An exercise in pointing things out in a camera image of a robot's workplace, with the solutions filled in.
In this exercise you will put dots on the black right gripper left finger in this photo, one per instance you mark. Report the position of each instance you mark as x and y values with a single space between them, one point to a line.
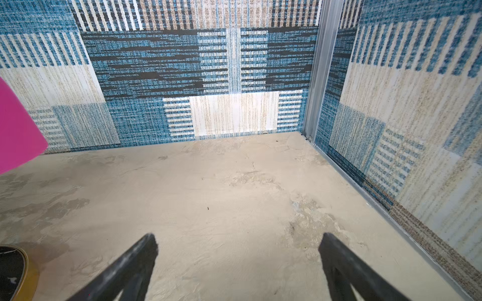
127 278

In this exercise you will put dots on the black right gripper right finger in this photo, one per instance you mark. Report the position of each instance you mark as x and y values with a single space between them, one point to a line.
346 273

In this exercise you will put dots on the gold wine glass rack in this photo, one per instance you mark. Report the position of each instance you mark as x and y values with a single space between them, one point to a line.
19 274

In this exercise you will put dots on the magenta wine glass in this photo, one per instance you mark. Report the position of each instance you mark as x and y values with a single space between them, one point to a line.
21 139

